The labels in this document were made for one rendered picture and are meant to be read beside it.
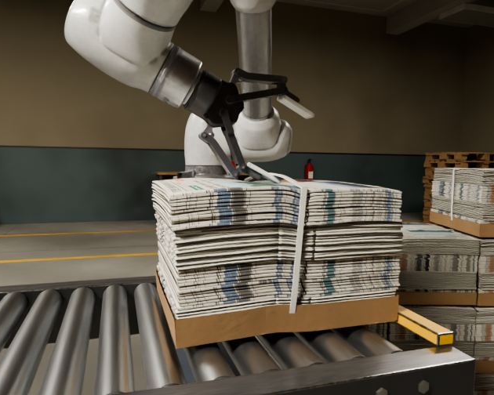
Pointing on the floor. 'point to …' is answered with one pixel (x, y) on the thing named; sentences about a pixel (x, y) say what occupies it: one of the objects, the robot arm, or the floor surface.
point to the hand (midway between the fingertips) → (289, 146)
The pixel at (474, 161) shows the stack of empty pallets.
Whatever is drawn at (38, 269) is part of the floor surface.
